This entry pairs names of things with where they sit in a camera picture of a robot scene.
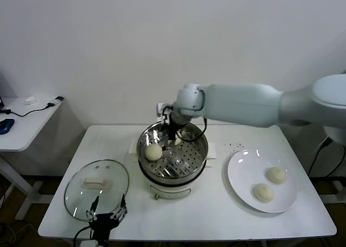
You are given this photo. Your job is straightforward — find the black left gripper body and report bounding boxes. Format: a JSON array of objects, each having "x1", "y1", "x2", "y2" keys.
[{"x1": 88, "y1": 212, "x2": 120, "y2": 247}]

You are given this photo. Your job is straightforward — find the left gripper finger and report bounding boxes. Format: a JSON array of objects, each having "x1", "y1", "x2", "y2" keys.
[
  {"x1": 112, "y1": 194, "x2": 128, "y2": 221},
  {"x1": 85, "y1": 195, "x2": 100, "y2": 222}
]

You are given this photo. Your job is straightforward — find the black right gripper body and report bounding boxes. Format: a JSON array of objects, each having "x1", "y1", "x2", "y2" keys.
[{"x1": 163, "y1": 114, "x2": 182, "y2": 141}]

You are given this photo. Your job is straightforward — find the round glass pot lid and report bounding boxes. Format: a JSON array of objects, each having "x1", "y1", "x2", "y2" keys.
[{"x1": 63, "y1": 159, "x2": 130, "y2": 222}]

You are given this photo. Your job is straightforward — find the stainless steel steamer basket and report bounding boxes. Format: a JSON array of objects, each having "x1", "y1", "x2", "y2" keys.
[{"x1": 129, "y1": 119, "x2": 218, "y2": 182}]

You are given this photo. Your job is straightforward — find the small dark crumbs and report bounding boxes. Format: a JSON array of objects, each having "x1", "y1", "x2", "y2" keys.
[{"x1": 223, "y1": 142, "x2": 245, "y2": 151}]

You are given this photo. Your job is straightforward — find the large white plate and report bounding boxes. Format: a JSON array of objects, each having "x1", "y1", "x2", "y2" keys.
[{"x1": 226, "y1": 149, "x2": 298, "y2": 214}]

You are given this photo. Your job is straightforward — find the white side table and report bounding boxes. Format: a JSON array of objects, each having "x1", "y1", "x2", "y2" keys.
[{"x1": 0, "y1": 96, "x2": 65, "y2": 221}]

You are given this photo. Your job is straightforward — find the blue computer mouse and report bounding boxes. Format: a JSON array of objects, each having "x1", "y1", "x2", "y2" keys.
[{"x1": 0, "y1": 118, "x2": 15, "y2": 135}]

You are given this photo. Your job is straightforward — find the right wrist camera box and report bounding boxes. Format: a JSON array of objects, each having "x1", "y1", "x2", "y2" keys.
[{"x1": 156, "y1": 102, "x2": 174, "y2": 124}]

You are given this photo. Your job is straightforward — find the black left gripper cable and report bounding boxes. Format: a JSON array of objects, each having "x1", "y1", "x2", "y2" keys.
[{"x1": 73, "y1": 225, "x2": 98, "y2": 247}]

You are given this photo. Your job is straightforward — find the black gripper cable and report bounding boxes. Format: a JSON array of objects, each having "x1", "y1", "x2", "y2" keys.
[
  {"x1": 73, "y1": 225, "x2": 98, "y2": 247},
  {"x1": 175, "y1": 116, "x2": 208, "y2": 144}
]

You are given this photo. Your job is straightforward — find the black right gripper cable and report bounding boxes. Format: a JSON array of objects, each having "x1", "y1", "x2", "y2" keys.
[{"x1": 175, "y1": 116, "x2": 208, "y2": 144}]

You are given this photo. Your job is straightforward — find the black cable with plug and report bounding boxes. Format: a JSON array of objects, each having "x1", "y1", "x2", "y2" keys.
[{"x1": 0, "y1": 96, "x2": 65, "y2": 117}]

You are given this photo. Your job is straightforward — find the black cable below adapter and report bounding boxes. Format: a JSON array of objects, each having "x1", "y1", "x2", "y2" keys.
[{"x1": 307, "y1": 146, "x2": 327, "y2": 178}]

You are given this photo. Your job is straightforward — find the dark grey cable adapter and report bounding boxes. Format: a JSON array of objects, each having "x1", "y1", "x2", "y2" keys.
[{"x1": 321, "y1": 135, "x2": 334, "y2": 151}]

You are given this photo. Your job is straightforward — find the black looping cable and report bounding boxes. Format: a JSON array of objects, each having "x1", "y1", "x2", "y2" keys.
[{"x1": 331, "y1": 145, "x2": 346, "y2": 178}]

